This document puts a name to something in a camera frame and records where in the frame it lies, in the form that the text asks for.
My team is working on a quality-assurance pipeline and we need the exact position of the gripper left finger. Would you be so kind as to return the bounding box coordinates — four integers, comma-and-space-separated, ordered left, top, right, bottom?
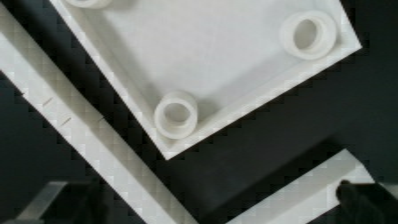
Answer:
16, 181, 67, 224

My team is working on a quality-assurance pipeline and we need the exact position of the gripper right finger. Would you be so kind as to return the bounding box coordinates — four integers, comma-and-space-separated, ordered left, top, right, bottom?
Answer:
336, 180, 398, 224

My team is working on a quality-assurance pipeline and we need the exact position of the white square tabletop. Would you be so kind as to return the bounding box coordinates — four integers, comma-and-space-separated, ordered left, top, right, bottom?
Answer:
49, 0, 360, 158

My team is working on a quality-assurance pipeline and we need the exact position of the white U-shaped fence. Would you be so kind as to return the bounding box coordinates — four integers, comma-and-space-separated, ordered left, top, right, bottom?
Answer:
0, 3, 398, 224

